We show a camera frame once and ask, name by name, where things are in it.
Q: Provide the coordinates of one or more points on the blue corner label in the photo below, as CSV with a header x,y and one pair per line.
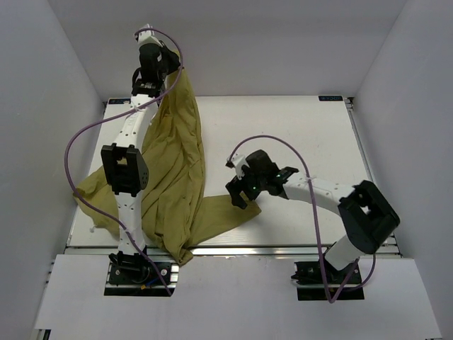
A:
x,y
118,101
330,98

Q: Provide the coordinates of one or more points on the aluminium right side rail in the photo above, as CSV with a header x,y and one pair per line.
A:
x,y
359,140

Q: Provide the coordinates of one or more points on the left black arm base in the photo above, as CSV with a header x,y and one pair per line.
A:
x,y
134,276

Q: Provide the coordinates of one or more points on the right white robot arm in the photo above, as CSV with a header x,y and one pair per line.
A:
x,y
367,216

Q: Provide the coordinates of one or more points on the aluminium rail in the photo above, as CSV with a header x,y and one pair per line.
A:
x,y
359,140
386,250

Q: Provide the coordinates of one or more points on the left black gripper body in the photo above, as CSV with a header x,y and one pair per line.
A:
x,y
170,65

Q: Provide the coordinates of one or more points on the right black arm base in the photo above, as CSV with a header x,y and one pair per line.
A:
x,y
308,280

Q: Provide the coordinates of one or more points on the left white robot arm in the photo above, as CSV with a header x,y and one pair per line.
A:
x,y
125,169

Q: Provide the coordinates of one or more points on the right blue corner label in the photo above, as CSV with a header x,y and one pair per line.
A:
x,y
330,98

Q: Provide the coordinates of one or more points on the olive green jacket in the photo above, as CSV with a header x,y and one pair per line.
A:
x,y
176,214

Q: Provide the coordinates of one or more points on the left blue corner label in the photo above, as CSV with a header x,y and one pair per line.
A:
x,y
118,101

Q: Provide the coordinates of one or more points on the aluminium front rail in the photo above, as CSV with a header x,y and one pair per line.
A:
x,y
386,250

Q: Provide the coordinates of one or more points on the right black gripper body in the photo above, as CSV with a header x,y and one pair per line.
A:
x,y
249,181

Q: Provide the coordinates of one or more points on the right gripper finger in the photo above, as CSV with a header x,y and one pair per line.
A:
x,y
233,187
243,198

